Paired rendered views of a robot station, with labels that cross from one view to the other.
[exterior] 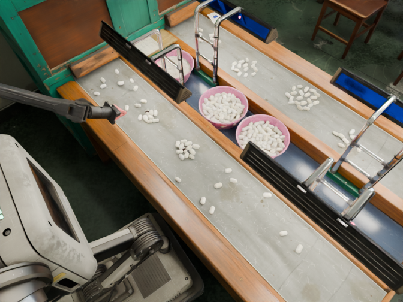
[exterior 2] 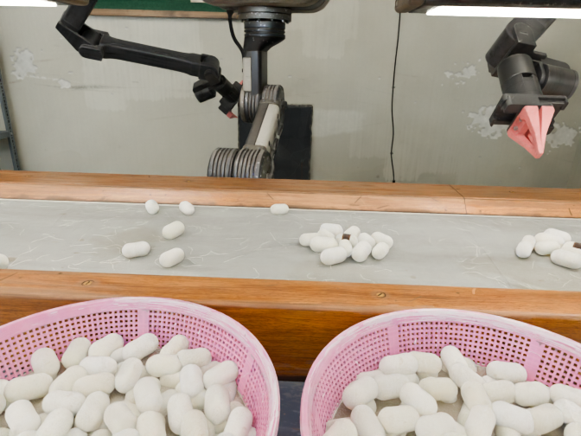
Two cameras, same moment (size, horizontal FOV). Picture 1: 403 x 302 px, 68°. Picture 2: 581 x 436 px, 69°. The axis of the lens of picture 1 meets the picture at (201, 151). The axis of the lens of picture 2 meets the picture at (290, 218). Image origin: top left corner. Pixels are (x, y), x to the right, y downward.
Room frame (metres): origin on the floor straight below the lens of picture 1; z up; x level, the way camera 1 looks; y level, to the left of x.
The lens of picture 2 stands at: (1.11, -0.38, 0.99)
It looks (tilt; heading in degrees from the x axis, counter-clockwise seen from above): 20 degrees down; 132
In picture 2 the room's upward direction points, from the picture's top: 1 degrees clockwise
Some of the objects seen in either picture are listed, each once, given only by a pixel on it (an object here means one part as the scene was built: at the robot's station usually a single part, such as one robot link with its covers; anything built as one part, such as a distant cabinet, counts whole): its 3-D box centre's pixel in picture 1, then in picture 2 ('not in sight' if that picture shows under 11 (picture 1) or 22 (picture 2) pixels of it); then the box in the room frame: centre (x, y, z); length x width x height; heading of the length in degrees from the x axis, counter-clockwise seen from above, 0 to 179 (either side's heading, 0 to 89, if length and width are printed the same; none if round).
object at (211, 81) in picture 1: (216, 44); not in sight; (1.40, -0.10, 0.90); 0.20 x 0.19 x 0.45; 41
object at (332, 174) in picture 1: (374, 150); not in sight; (0.66, -0.74, 0.90); 0.20 x 0.19 x 0.45; 41
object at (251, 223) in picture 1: (197, 164); (280, 248); (0.72, 0.02, 0.73); 1.81 x 0.30 x 0.02; 41
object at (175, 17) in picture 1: (185, 11); not in sight; (1.83, 0.08, 0.83); 0.30 x 0.06 x 0.07; 131
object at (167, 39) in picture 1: (149, 45); not in sight; (1.57, 0.30, 0.77); 0.33 x 0.15 x 0.01; 131
